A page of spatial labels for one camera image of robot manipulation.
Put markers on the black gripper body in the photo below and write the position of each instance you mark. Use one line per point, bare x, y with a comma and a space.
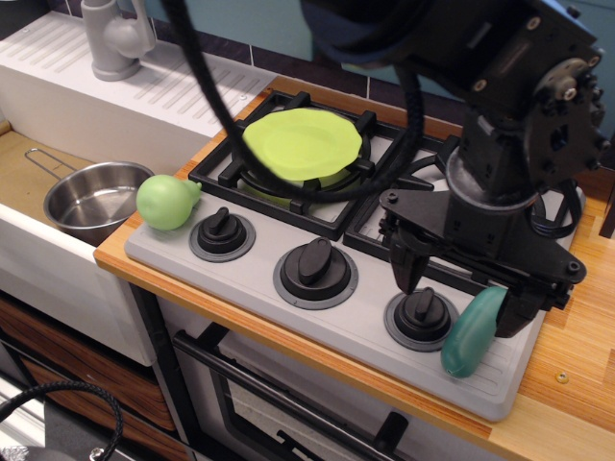
502, 247

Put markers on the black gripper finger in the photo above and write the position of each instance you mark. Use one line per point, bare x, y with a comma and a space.
519, 308
409, 258

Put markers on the dark green toy cucumber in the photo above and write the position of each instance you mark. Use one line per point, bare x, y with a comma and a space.
473, 333

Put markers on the light green toy pear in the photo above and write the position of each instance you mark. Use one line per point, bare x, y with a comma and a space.
165, 203

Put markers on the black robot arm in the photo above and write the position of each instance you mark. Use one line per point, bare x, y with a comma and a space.
526, 71

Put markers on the lime green plate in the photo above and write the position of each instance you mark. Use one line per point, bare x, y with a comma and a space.
303, 144

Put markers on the small steel pot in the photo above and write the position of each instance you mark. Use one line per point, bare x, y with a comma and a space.
90, 203

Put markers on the white toy sink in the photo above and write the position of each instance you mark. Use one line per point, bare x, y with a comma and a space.
56, 116

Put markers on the black right stove knob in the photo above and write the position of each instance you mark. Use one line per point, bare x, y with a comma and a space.
420, 321

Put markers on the black stove knob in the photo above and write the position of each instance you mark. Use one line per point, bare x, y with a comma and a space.
222, 237
315, 276
420, 321

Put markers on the grey toy stove top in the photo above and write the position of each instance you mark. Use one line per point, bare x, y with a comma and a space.
355, 327

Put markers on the black middle stove knob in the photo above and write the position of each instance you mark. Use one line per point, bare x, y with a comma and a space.
315, 276

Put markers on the black left stove knob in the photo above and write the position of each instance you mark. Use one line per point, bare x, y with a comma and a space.
222, 237

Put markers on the toy oven door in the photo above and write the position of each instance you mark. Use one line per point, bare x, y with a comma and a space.
280, 426

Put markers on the grey toy faucet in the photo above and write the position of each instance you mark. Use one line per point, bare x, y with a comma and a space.
116, 43

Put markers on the wood grain drawer front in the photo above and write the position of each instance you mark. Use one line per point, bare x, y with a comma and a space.
37, 349

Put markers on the black oven door handle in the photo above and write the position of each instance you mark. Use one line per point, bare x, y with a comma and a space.
342, 401

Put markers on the teal wall cabinet left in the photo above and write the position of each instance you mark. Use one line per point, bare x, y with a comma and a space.
274, 25

